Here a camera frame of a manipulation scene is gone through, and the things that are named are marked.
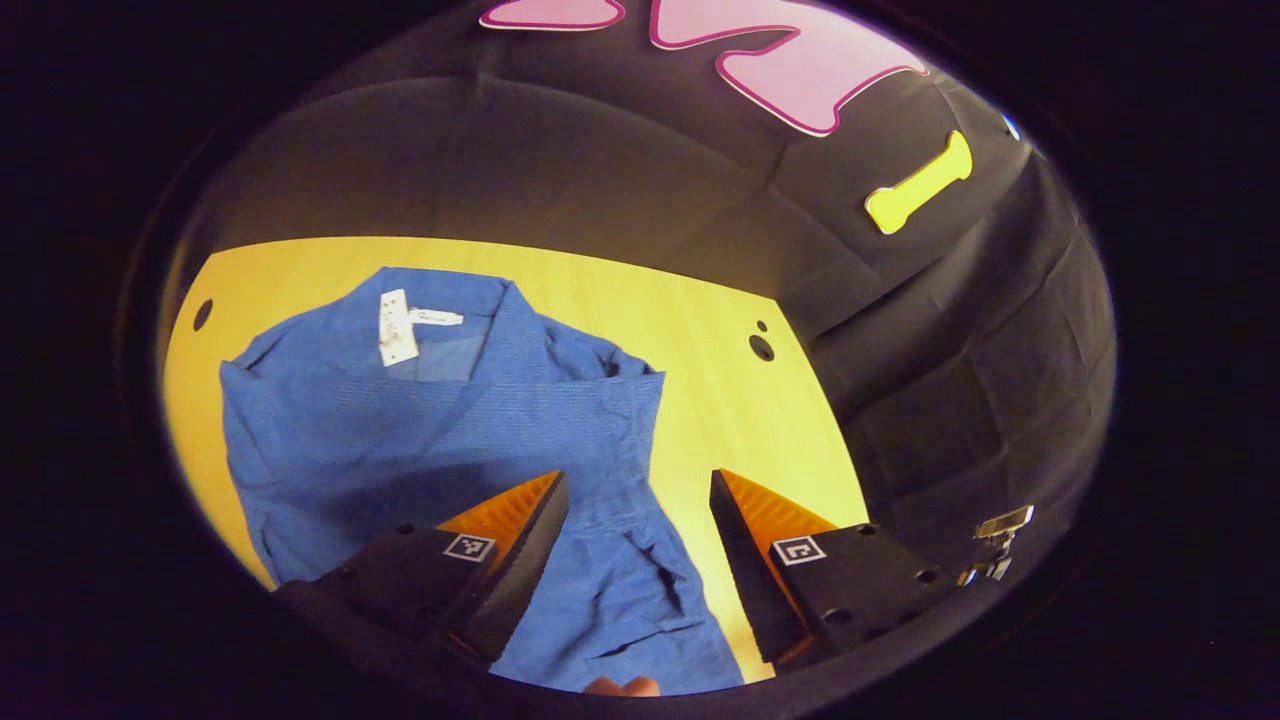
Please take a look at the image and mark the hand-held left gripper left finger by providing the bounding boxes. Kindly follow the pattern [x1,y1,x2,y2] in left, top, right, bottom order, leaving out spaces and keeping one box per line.
[275,470,571,666]

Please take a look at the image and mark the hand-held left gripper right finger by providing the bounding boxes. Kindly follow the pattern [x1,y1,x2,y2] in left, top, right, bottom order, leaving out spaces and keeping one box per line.
[708,467,966,666]

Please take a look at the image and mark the blue garment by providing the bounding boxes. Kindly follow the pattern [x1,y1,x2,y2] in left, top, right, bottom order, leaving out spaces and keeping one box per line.
[218,265,746,698]

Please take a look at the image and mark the metal clip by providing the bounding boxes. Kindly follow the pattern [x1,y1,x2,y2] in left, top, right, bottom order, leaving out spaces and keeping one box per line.
[955,505,1036,588]

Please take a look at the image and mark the black backdrop cloth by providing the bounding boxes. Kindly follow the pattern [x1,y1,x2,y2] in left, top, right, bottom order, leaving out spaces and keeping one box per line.
[170,0,1119,641]

